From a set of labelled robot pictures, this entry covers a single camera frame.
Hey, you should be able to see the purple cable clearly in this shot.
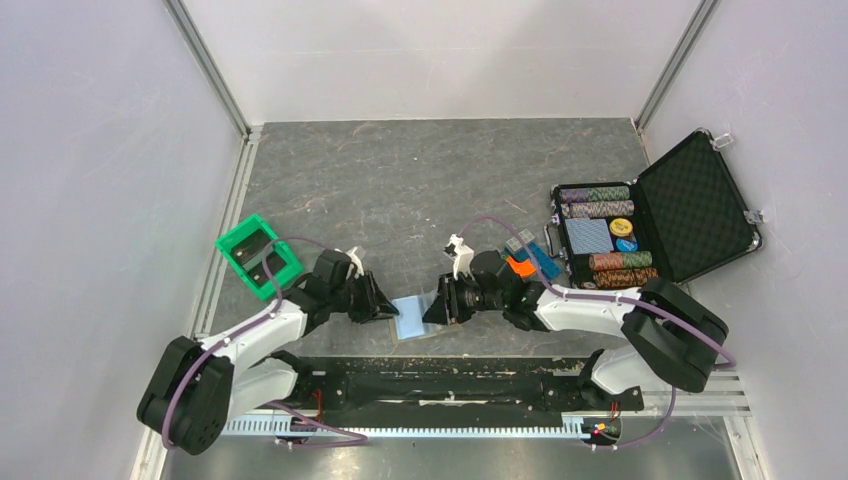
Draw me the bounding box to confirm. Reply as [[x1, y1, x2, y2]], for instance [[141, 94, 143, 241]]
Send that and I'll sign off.
[[160, 237, 369, 450], [457, 215, 738, 370]]

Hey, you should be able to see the blue round chip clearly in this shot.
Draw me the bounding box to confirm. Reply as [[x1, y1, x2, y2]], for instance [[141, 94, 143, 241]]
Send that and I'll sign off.
[[615, 238, 639, 253]]

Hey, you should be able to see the bottom poker chip row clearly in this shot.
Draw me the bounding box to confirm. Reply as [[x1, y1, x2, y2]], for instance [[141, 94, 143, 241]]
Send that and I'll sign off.
[[592, 267, 659, 289]]

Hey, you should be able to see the grey card holder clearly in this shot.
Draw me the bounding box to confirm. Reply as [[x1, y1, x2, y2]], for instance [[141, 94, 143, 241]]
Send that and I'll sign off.
[[389, 290, 460, 344]]

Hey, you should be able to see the poker chip row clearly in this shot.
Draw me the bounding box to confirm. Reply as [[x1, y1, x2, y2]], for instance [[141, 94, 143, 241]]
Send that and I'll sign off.
[[560, 186, 631, 204], [563, 200, 635, 218], [592, 267, 659, 289], [589, 251, 653, 271]]

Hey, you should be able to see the top poker chip row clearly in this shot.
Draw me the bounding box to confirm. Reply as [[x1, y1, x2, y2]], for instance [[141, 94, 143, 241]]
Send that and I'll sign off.
[[560, 186, 631, 204]]

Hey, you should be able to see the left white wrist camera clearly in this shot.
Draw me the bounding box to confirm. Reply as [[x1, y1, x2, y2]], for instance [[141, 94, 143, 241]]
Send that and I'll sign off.
[[345, 246, 365, 278]]

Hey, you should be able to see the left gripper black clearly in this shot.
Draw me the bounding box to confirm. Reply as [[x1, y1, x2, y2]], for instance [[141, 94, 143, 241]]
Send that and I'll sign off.
[[329, 270, 399, 324]]

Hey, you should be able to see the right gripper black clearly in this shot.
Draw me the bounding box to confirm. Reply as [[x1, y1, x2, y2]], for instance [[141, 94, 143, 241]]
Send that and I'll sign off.
[[422, 270, 506, 325]]

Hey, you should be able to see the grey toy brick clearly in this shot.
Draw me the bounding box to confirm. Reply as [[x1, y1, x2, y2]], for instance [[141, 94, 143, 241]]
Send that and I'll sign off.
[[517, 229, 535, 244]]

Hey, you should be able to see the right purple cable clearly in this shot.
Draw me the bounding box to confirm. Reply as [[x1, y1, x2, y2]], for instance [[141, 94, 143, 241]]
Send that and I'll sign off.
[[457, 215, 738, 370]]

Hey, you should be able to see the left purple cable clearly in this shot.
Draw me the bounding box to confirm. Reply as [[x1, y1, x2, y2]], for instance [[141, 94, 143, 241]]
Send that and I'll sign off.
[[160, 237, 369, 450]]

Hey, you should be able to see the blue playing card deck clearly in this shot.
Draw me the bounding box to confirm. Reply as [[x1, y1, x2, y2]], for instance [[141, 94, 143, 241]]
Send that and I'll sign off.
[[565, 218, 614, 255]]

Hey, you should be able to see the yellow dealer button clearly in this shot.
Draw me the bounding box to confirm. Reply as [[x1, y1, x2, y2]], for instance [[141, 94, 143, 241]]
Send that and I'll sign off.
[[609, 218, 634, 238]]

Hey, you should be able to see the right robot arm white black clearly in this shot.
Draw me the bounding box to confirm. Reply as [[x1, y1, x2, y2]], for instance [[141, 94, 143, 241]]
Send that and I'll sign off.
[[422, 251, 734, 408]]

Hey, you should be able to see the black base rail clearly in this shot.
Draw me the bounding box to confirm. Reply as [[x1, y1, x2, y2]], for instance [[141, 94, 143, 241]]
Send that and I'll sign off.
[[272, 351, 644, 429]]

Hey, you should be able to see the black poker chip case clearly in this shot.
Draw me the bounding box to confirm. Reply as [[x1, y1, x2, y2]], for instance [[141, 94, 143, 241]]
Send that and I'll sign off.
[[551, 129, 763, 289]]

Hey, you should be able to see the green plastic bin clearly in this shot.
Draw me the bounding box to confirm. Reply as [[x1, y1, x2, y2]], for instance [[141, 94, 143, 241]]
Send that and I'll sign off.
[[215, 213, 304, 301]]

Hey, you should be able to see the orange curved block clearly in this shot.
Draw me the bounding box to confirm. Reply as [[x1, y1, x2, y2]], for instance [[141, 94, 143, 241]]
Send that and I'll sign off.
[[505, 255, 537, 279]]

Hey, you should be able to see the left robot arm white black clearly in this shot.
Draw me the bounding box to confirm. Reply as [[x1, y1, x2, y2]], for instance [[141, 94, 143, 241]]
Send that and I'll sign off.
[[136, 249, 398, 455]]

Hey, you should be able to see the blue toy brick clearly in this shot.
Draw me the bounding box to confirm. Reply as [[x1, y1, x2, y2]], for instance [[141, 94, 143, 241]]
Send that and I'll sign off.
[[504, 241, 562, 280]]

